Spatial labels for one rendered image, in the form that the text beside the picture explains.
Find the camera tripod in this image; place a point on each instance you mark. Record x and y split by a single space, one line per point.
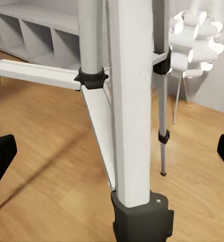
118 101

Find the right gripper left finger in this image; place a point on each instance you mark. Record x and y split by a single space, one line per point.
8 150

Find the bookcase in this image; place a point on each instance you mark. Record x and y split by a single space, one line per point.
42 36

